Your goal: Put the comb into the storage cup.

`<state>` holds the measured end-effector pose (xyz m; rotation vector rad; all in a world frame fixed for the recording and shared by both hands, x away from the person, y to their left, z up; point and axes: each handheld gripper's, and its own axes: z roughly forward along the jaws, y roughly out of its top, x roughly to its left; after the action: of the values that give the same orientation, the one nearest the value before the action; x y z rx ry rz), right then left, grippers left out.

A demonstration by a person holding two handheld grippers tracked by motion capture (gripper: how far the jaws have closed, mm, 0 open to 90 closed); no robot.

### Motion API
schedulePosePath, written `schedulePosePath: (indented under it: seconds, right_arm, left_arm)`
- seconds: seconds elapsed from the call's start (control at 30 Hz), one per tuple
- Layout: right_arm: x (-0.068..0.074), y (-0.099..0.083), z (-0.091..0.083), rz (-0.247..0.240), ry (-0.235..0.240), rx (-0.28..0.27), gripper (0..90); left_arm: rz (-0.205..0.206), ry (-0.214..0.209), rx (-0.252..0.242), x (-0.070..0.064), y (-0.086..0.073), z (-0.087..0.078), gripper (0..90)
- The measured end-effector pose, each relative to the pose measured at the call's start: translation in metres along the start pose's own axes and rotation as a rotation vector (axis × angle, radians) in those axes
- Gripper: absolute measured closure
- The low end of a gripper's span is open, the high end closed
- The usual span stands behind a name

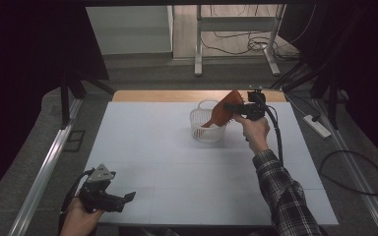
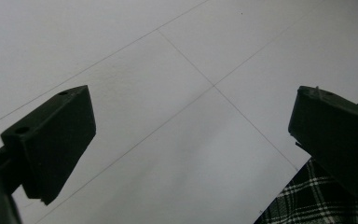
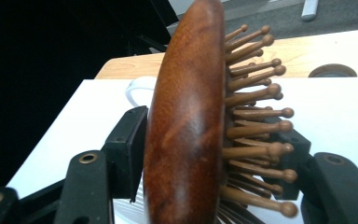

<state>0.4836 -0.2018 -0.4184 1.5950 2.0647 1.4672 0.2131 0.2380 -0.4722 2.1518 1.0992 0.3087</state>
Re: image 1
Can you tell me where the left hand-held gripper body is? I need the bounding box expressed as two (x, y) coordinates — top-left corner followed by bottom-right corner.
(78, 163), (126, 214)

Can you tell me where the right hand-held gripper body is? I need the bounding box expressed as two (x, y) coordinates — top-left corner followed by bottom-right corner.
(240, 88), (266, 122)

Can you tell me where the wooden paddle hairbrush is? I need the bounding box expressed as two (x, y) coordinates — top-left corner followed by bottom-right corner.
(200, 89), (245, 129)

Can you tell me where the white plastic basket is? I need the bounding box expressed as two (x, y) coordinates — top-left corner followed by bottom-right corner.
(189, 99), (228, 143)

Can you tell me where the person's right hand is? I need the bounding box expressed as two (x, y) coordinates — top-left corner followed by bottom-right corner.
(232, 113), (271, 155)

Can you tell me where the person's left hand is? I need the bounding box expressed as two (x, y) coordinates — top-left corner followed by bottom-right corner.
(58, 196), (105, 236)

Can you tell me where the person's plaid clothing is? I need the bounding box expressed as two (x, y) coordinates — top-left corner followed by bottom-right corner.
(137, 226), (181, 236)

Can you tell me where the white table mat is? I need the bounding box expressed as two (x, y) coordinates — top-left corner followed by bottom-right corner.
(84, 101), (340, 227)

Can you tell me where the white power strip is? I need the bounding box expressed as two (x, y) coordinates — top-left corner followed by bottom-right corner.
(303, 114), (333, 140)

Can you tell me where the black metal stand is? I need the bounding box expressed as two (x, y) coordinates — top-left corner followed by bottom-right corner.
(60, 73), (116, 130)
(269, 62), (343, 130)

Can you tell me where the black curtain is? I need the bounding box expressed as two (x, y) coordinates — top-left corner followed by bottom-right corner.
(0, 3), (110, 207)
(277, 3), (378, 165)

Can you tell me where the white cabinet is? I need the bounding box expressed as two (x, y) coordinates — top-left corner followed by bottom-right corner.
(86, 5), (174, 56)

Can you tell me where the left hand-held gripper cable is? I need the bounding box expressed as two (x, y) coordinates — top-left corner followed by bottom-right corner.
(58, 168), (95, 236)

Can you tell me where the hand-held gripper cable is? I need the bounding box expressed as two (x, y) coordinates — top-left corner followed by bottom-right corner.
(257, 93), (284, 166)
(58, 168), (95, 236)

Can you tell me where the right hand-held gripper cable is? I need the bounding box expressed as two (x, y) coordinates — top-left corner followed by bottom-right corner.
(257, 93), (284, 166)

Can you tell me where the white power strip cable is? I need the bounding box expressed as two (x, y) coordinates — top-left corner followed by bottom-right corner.
(280, 86), (309, 118)

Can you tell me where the aluminium rail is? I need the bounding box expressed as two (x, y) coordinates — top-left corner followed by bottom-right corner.
(8, 97), (83, 236)
(311, 97), (378, 236)

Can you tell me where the tangle of black floor cables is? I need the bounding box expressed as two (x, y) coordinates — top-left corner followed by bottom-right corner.
(200, 4), (318, 62)

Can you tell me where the white metal desk frame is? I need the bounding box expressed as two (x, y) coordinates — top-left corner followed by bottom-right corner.
(194, 4), (286, 77)

